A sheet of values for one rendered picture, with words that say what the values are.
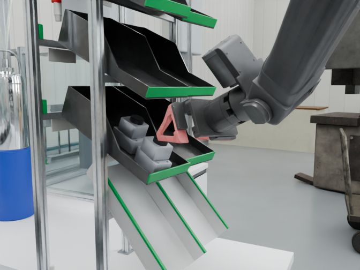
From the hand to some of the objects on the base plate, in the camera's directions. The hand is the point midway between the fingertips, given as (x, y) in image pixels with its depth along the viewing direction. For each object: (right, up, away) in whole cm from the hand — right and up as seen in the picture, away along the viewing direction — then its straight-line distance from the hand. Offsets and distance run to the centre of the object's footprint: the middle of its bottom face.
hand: (180, 135), depth 68 cm
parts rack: (-16, -39, +27) cm, 50 cm away
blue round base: (-66, -32, +78) cm, 107 cm away
